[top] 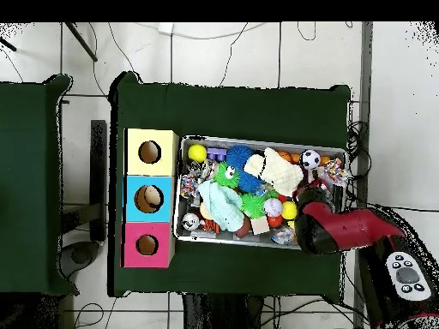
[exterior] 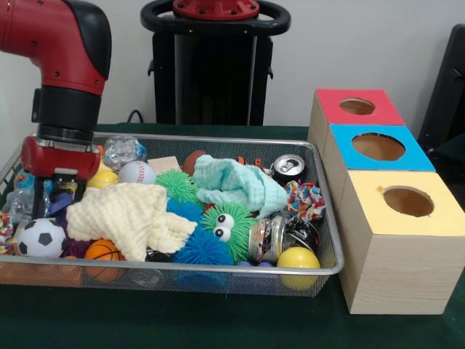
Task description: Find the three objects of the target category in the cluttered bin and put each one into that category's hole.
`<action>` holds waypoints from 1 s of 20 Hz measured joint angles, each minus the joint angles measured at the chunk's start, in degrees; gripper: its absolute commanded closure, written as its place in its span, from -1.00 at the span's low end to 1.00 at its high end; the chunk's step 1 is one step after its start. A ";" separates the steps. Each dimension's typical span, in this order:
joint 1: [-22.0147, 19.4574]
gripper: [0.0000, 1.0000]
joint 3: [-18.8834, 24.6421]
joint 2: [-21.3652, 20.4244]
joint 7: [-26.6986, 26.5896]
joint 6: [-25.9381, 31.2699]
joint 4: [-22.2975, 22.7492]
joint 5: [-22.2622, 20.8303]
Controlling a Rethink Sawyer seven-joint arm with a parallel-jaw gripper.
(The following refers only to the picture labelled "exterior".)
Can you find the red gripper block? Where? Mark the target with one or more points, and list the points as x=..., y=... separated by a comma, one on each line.
x=61, y=160

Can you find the crushed clear plastic bottle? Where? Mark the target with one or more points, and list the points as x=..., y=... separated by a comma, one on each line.
x=22, y=205

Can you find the clear plastic packet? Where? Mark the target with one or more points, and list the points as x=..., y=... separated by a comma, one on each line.
x=121, y=152

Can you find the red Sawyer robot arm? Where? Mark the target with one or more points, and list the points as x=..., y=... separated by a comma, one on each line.
x=61, y=43

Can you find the silver mesh bin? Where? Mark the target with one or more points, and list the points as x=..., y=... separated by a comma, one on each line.
x=181, y=280

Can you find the wooden box with three holes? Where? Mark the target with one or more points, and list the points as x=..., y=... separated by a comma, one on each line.
x=399, y=276

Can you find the black and white soccer ball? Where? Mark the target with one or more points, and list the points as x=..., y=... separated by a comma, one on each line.
x=41, y=238

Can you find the small yellow ball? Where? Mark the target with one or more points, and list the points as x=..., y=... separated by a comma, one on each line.
x=105, y=179

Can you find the cream knit cloth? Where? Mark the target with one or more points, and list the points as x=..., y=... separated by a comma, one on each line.
x=120, y=214

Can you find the small orange basketball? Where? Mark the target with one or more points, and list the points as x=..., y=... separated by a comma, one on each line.
x=103, y=251

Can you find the white baseball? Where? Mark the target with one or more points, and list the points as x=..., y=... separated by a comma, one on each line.
x=138, y=172

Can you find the mint knit cloth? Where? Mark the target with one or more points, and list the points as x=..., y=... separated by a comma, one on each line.
x=232, y=181

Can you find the dark green table cloth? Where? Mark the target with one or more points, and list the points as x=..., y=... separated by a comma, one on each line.
x=181, y=320

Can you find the green spiky toy with eyes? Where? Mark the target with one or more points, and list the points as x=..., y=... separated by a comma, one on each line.
x=241, y=238

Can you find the silver soda can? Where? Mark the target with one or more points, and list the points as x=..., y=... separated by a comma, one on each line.
x=288, y=165

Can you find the large yellow ball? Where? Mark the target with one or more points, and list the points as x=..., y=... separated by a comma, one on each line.
x=298, y=258

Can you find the green cloth side table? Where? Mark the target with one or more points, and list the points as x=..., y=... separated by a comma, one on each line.
x=454, y=152

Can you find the black upright panel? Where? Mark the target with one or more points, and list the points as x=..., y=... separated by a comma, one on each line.
x=447, y=91

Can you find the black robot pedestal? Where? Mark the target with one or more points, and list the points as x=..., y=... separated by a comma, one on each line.
x=218, y=72

